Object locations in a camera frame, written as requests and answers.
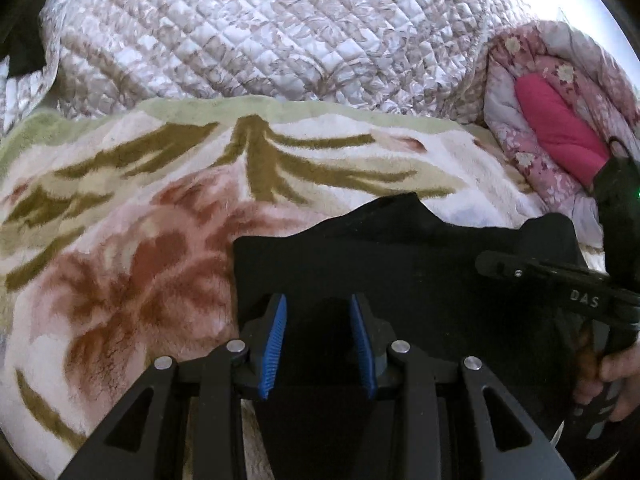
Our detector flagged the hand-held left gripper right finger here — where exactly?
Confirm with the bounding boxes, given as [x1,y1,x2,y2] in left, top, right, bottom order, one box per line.
[348,293,576,480]

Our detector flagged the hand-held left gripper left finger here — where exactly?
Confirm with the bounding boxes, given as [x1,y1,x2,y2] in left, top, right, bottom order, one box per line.
[57,292,288,480]

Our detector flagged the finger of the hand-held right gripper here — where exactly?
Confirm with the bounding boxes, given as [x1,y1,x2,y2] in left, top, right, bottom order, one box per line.
[475,250,613,294]

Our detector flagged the black pants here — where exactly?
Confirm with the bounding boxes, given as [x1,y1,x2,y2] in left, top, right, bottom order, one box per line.
[232,192,591,480]

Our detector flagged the person's right hand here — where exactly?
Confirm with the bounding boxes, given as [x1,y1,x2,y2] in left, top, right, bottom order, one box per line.
[574,335,640,422]

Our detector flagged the pink cloth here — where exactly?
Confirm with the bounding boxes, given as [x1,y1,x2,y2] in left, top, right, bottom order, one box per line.
[515,74,612,186]

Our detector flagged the pink floral comforter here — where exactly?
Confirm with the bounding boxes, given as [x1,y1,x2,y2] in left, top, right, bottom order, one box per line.
[482,20,640,261]

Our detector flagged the fleece floral blanket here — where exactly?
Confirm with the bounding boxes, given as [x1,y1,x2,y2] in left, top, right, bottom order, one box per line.
[0,96,608,480]

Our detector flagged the quilted floral bedspread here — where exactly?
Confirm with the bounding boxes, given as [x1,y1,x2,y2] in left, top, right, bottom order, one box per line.
[0,0,531,133]

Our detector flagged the dark cloth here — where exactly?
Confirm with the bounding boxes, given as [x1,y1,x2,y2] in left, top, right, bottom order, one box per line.
[0,10,51,78]

